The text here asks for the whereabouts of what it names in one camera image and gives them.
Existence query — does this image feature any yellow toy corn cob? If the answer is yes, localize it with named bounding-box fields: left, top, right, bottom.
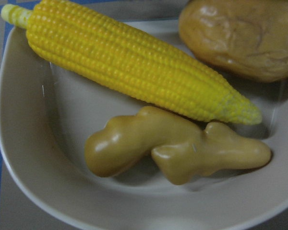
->
left=1, top=0, right=262, bottom=125

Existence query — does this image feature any toy ginger root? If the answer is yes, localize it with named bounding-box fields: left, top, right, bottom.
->
left=84, top=106, right=272, bottom=185

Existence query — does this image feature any brown toy potato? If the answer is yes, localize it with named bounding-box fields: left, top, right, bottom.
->
left=179, top=0, right=288, bottom=82

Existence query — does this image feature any beige plastic dustpan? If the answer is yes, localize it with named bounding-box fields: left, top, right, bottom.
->
left=0, top=28, right=288, bottom=230

